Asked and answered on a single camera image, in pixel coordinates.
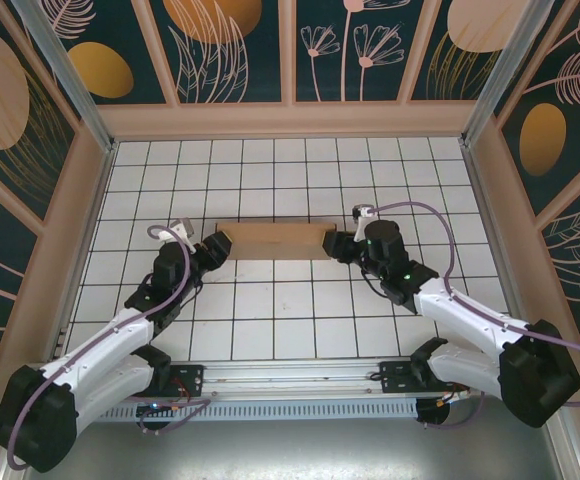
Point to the brown cardboard paper box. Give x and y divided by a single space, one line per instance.
275 242

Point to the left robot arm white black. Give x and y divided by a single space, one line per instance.
100 345

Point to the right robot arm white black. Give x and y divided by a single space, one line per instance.
470 315

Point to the small green circuit board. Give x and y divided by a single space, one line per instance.
159 406

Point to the grey sheet metal panel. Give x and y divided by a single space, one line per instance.
290 450

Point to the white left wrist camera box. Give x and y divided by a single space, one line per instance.
184 229

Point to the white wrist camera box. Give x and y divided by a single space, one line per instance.
184 229
362 212

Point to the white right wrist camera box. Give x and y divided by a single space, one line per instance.
362 212

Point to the thin aluminium side rail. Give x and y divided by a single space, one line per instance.
480 200
98 195

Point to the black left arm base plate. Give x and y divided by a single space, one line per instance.
190 375

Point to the aluminium frame rail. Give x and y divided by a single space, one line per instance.
295 372

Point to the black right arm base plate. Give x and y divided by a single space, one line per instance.
395 375

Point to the aluminium corner post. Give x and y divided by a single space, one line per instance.
71 80
504 70

